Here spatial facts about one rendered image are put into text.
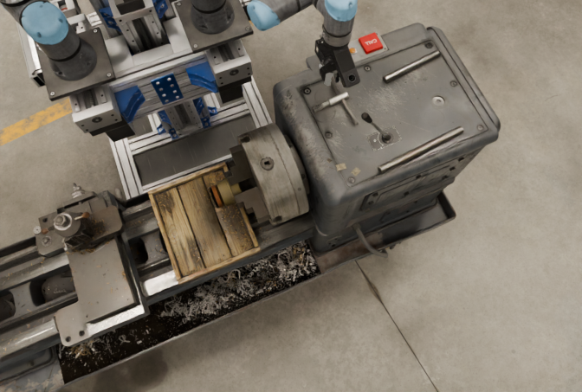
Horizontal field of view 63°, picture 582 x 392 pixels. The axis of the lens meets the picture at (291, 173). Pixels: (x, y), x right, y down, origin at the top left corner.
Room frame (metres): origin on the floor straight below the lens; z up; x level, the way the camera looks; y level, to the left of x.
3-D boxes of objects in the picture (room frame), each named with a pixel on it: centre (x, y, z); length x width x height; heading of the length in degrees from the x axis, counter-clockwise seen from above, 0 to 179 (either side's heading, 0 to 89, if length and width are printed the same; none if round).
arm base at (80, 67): (0.92, 0.73, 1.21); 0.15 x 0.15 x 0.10
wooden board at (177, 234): (0.43, 0.32, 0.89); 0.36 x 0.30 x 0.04; 22
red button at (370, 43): (0.91, -0.26, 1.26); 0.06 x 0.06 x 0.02; 22
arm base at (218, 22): (1.10, 0.27, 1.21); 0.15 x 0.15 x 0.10
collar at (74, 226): (0.37, 0.69, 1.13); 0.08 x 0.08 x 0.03
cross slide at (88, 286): (0.31, 0.67, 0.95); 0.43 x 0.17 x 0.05; 22
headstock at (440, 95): (0.70, -0.29, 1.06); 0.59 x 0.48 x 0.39; 112
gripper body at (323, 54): (0.77, -0.12, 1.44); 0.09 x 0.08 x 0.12; 22
